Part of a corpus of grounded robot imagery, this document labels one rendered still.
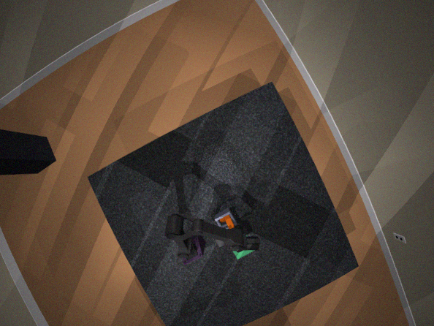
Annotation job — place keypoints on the orange l-shaped part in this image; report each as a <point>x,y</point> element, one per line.
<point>228,220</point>

